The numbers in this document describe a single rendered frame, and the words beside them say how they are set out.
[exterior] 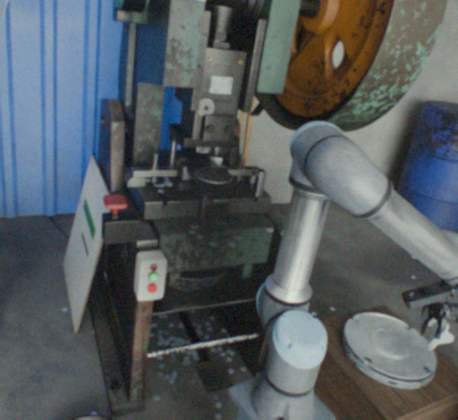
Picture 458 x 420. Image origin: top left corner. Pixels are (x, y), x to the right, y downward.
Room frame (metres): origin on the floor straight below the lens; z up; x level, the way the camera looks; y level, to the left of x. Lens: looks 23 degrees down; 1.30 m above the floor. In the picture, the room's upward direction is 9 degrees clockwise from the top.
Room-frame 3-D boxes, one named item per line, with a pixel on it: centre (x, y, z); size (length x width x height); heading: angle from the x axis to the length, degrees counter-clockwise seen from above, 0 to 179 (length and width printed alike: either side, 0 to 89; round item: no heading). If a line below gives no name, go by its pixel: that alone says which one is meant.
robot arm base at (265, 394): (0.76, -0.21, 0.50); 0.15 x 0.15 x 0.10
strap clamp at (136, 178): (1.36, 0.26, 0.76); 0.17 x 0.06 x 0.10; 117
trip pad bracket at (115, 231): (1.09, 0.28, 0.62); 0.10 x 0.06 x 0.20; 117
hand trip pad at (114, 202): (1.08, 0.30, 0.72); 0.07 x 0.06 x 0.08; 27
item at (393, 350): (1.13, -0.59, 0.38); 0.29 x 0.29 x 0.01
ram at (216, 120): (1.39, 0.09, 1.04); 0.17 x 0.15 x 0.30; 27
